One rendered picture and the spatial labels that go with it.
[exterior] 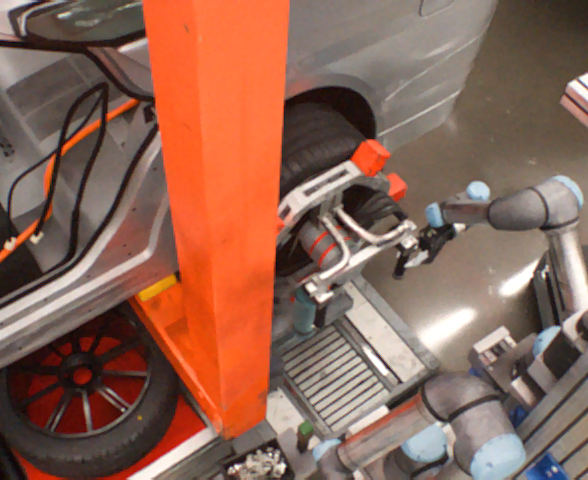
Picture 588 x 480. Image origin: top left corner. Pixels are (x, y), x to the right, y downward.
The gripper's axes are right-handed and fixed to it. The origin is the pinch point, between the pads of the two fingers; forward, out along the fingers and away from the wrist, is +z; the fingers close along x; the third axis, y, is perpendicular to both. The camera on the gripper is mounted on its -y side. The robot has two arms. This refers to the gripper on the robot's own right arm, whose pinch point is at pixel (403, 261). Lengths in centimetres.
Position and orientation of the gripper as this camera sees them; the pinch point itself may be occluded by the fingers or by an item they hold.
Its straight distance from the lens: 242.9
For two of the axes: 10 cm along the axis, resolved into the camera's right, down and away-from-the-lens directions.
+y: 0.6, -5.6, -8.3
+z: -8.0, 4.7, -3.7
